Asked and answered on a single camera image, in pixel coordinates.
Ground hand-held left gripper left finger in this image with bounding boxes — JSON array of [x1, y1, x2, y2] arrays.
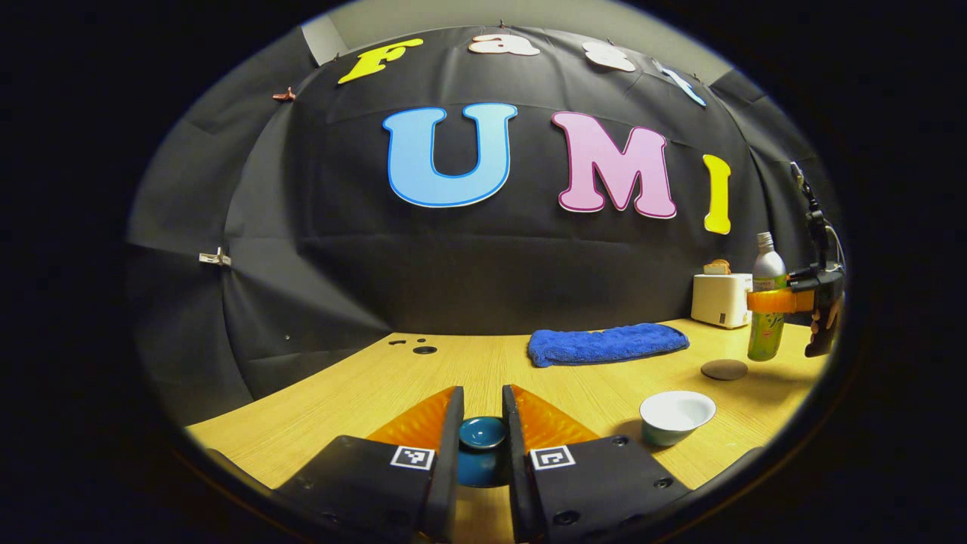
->
[[276, 385, 465, 541]]

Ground round brown coaster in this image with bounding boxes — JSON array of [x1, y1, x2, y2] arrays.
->
[[700, 358, 749, 382]]

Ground silver green water bottle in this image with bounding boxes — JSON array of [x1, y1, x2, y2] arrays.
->
[[747, 231, 788, 362]]

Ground black backdrop cloth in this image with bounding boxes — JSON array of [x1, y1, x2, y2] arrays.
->
[[125, 25, 843, 428]]

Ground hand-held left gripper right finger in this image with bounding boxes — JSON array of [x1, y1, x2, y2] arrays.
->
[[502, 384, 692, 543]]

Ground white and blue teacup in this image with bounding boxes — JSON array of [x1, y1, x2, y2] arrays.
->
[[639, 390, 717, 447]]

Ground blue towel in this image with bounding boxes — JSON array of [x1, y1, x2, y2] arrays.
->
[[527, 323, 690, 369]]

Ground blue teacup lid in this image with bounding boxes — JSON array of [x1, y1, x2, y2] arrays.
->
[[457, 416, 508, 488]]

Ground white toaster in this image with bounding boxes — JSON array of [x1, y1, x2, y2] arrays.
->
[[690, 273, 754, 329]]

